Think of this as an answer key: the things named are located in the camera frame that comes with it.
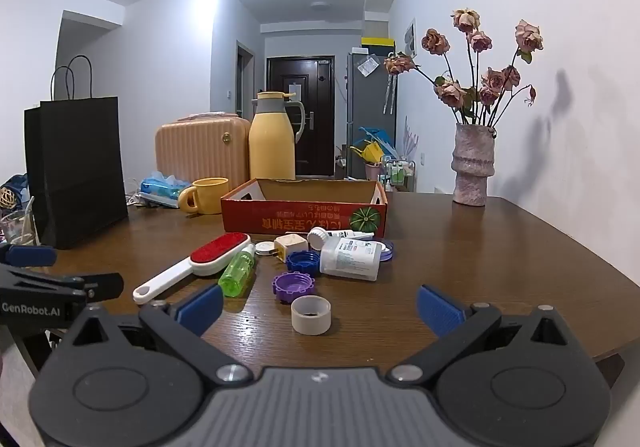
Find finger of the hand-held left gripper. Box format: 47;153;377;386
0;244;57;268
0;265;125;302

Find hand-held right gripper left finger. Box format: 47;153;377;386
72;284;253;389

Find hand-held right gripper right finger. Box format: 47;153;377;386
387;284;568;389

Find green spray bottle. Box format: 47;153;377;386
218;249;257;298

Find white red lint brush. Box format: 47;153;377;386
132;233;252;304

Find purple bottle cap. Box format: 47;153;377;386
271;271;315;304

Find white tape roll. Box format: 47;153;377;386
291;295;332;335

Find blue bottle cap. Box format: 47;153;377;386
285;250;321;274

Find beige charger plug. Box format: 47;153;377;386
273;234;307;263

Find small white spray bottle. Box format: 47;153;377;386
330;228;375;242

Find red cardboard box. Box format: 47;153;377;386
221;178;389;235

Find clear glass cup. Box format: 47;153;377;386
0;209;37;246

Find blue cloth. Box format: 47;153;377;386
0;174;31;212

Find blue-rimmed round lid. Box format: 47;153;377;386
372;238;397;263

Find black paper bag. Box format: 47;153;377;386
24;55;129;250

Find blue tissue pack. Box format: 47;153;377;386
139;171;193;208

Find yellow mug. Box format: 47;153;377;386
179;177;230;216

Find white trolley rack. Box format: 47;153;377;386
378;154;417;192

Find pink textured vase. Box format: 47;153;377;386
451;123;498;206

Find peach ribbed suitcase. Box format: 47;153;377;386
154;113;251;188

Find yellow watering can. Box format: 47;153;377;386
350;139;383;164

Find yellow thermos jug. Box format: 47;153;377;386
248;90;306;180

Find dark entrance door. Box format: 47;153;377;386
266;57;335;178

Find grey fridge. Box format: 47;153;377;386
346;51;398;179

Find bunch of dried roses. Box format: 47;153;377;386
384;8;544;128

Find hanging clear umbrella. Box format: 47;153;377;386
382;72;398;115

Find grey room door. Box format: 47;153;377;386
236;41;256;122

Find clear plastic bag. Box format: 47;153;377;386
356;54;380;78

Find yellow black box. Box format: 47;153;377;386
361;36;396;54

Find white cables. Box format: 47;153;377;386
125;177;146;208

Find blue plastic frame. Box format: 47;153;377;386
357;127;396;158

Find wall poster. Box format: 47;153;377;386
403;18;418;58

